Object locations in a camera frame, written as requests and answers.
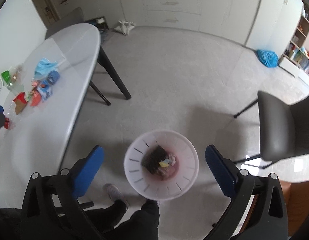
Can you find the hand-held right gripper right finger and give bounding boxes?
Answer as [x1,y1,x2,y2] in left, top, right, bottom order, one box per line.
[204,144,289,240]

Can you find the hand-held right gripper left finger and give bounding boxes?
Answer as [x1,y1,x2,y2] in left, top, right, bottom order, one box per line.
[19,145,112,240]

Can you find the white plastic waste bin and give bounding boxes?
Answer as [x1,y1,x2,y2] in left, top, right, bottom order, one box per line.
[124,129,199,201]

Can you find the blue face mask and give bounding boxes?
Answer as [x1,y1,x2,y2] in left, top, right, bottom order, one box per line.
[34,57,59,78]

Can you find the grey shoe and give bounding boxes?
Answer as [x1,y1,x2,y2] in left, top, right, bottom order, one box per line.
[104,184,130,207]

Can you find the person's left leg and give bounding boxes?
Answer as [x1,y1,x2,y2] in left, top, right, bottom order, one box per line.
[83,199,127,240]

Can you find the person's leg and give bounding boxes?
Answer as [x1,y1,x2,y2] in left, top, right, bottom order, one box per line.
[112,199,160,240]
[83,199,127,240]

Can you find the pink crumpled wrappers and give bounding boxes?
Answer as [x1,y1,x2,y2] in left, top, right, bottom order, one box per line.
[157,152,178,180]

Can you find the black mesh pad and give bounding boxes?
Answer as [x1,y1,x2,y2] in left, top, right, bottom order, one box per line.
[141,145,167,175]

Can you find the person's right leg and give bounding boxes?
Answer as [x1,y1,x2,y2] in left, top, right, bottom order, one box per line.
[112,199,160,240]

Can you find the grey chair with thin legs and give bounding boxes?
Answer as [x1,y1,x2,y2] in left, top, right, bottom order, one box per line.
[233,84,309,169]

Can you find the blue and red snack wrapper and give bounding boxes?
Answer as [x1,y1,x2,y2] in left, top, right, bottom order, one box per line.
[37,81,54,102]

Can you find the brown cardboard piece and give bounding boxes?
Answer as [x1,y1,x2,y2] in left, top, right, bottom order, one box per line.
[14,101,27,115]

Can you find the red crumpled wrapper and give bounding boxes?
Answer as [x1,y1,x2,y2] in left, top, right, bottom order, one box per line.
[14,92,29,104]

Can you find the blue crumpled wrapper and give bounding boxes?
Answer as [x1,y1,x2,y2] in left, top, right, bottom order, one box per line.
[47,70,60,84]

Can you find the clear plastic bag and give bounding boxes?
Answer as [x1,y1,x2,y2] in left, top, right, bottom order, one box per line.
[7,65,25,92]

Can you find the white oval table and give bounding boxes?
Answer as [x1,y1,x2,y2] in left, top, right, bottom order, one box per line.
[0,23,132,198]

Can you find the blue plastic bag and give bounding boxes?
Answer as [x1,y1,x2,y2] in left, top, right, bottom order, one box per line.
[256,49,279,68]

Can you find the open bookshelf with books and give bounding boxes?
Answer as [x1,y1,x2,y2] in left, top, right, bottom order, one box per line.
[279,5,309,80]

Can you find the dark open bag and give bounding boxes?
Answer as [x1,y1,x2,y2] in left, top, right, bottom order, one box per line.
[84,17,110,34]

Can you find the white cloth bag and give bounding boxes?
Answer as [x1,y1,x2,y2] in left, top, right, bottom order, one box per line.
[114,20,136,36]

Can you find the brown door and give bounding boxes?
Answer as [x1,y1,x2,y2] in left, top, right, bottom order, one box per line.
[26,0,60,28]

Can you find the white built-in cabinet with drawers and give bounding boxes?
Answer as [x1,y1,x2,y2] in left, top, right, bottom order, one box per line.
[114,0,305,48]

